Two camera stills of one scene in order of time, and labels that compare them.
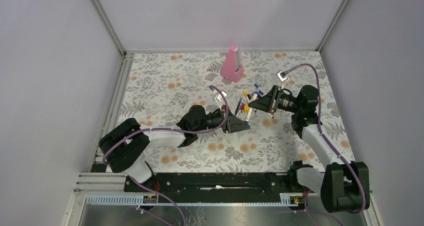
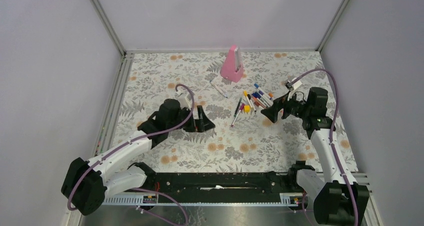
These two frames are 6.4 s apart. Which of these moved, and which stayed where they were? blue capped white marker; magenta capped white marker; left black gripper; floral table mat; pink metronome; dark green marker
Moved: left black gripper; blue capped white marker
Stayed: dark green marker; pink metronome; magenta capped white marker; floral table mat
